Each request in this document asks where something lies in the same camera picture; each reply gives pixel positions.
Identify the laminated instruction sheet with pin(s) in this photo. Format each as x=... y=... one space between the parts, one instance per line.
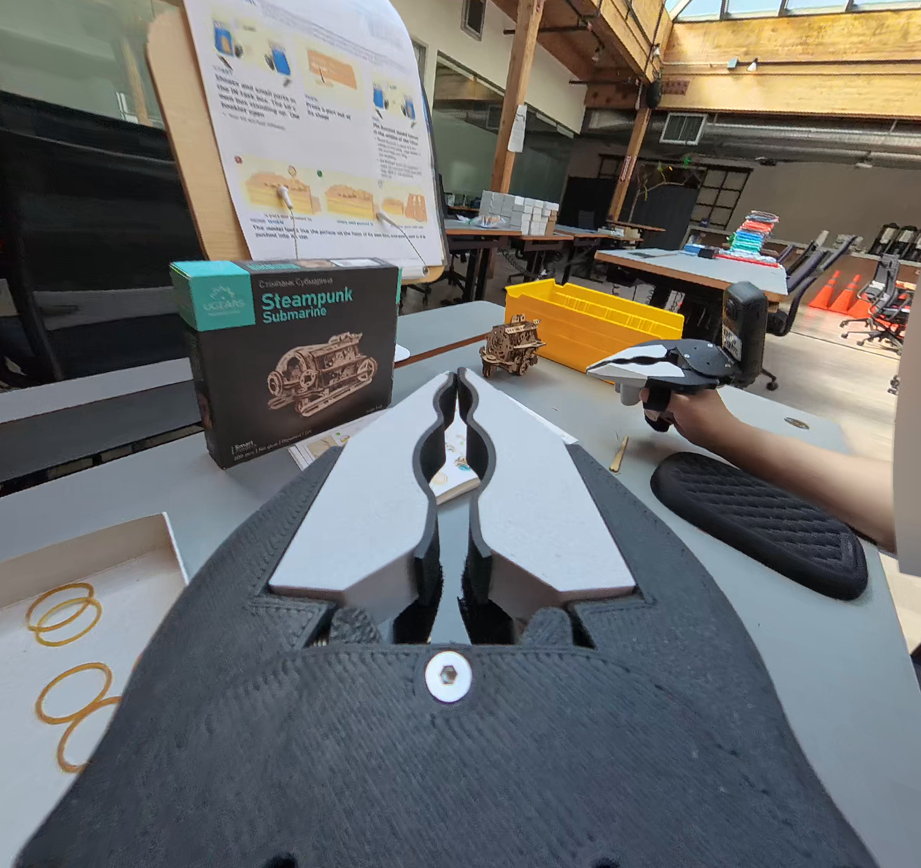
x=302 y=91

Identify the tan rubber band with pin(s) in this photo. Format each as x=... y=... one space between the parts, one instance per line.
x=42 y=695
x=63 y=738
x=98 y=616
x=30 y=613

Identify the orange traffic cone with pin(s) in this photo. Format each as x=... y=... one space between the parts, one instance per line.
x=849 y=303
x=825 y=296

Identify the silver ventilation duct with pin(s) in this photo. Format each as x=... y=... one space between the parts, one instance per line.
x=791 y=138

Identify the black ribbed wrist rest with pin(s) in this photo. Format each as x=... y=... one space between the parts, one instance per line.
x=763 y=523

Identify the partly built wooden model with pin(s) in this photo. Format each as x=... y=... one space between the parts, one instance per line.
x=512 y=346

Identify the person's right forearm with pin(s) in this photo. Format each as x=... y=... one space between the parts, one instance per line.
x=791 y=465

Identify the round table grommet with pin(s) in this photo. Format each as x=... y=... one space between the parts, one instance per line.
x=796 y=423

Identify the grey office table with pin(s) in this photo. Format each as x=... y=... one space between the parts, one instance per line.
x=691 y=271

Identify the stack of colourful packets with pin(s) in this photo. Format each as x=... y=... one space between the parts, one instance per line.
x=752 y=235

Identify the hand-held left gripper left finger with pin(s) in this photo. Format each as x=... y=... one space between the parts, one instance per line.
x=352 y=523

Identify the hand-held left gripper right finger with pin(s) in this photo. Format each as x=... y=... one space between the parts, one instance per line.
x=554 y=523

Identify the open instruction booklet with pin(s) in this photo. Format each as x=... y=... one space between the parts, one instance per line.
x=455 y=483

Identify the stack of white boxes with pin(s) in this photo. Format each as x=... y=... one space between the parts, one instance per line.
x=518 y=213

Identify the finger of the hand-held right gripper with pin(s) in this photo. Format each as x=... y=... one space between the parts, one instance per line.
x=619 y=373
x=658 y=350

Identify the white air vent grille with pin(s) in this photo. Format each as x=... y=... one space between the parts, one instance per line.
x=683 y=128
x=474 y=15

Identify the wooden office desk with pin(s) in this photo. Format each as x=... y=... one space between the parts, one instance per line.
x=496 y=235

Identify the black model kit box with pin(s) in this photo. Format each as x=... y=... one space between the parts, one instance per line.
x=288 y=350

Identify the stacked yellow plastic bins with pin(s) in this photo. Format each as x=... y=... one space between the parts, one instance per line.
x=597 y=321

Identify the paper notice on pillar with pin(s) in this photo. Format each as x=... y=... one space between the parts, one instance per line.
x=518 y=127

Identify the white cardboard tray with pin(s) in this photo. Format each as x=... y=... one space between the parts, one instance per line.
x=108 y=630

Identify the pointed wooden stick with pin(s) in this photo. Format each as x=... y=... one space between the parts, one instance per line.
x=619 y=454

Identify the person's right hand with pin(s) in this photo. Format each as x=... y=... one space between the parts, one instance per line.
x=698 y=415

